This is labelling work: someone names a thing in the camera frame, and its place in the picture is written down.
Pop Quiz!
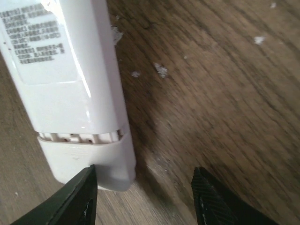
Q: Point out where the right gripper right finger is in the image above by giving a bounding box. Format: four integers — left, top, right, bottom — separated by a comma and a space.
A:
191, 167, 278, 225

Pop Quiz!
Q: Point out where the white battery cover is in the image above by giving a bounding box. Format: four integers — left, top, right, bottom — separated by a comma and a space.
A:
38, 134, 136, 191

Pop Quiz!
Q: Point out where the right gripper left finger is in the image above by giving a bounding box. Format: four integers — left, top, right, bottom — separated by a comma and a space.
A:
12, 165, 98, 225

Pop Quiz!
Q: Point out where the white remote control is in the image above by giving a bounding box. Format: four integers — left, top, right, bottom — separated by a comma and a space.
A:
0, 0, 137, 192

